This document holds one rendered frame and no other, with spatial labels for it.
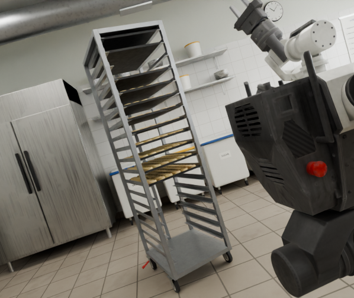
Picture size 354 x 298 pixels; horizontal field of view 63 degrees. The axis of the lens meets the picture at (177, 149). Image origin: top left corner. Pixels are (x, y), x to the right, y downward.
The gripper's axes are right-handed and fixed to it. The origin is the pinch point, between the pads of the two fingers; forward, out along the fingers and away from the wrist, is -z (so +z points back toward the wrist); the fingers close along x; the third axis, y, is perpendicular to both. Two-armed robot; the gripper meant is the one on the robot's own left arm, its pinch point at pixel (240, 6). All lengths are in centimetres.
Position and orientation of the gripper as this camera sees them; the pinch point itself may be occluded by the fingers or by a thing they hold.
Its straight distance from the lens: 117.7
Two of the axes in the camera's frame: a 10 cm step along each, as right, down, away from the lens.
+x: 4.6, -4.9, -7.4
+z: 6.1, 7.8, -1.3
